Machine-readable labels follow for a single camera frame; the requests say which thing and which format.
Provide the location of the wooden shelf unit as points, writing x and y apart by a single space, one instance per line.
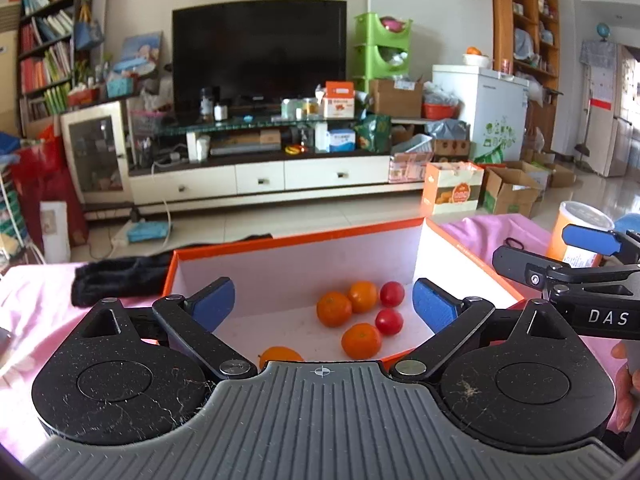
502 20

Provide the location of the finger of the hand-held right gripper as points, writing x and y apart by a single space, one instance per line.
590 240
520 265

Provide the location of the white television stand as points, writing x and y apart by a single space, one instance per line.
260 175

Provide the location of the red tomato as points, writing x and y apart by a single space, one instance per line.
391 293
389 321

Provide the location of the blue tissue pack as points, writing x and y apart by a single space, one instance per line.
147 232

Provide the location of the blue globe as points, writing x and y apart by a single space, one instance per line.
603 31

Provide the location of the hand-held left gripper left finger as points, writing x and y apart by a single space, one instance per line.
215 300

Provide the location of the black flat television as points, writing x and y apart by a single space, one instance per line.
260 55

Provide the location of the orange round canister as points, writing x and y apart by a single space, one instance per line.
575 235

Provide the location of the orange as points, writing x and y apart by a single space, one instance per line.
361 340
334 309
363 296
280 355

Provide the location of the open cardboard box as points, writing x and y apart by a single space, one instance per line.
510 192

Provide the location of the white refrigerator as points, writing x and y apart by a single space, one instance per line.
605 135

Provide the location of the person's right hand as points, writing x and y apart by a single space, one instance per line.
627 395

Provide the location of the white glass door cabinet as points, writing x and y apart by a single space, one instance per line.
95 155

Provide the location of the pink flower printed blanket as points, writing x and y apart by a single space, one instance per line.
30 310

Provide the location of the white bowl with orange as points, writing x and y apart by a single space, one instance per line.
476 58

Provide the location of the brown cardboard box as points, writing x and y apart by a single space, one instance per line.
395 97

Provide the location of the blue and white box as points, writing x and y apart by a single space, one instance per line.
341 140

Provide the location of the green snack bag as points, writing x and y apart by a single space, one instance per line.
372 132

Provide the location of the orange and white medicine box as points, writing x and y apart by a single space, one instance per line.
340 100

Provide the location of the orange cardboard box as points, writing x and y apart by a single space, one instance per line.
300 270

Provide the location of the red shopping bag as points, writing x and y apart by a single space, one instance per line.
45 185

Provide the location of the green plastic stacking rack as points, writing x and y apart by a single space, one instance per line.
382 45

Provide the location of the black cloth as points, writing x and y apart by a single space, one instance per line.
120 275

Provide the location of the white power strip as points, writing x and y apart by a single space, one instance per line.
122 237

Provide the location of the white chest freezer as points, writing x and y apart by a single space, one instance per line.
480 110

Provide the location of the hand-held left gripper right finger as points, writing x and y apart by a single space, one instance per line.
432 305

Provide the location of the blue plastic basket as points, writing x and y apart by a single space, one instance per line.
120 87

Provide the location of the orange fruit gift carton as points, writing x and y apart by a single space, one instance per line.
452 190

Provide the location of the bookshelf with books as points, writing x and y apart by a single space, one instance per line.
50 45

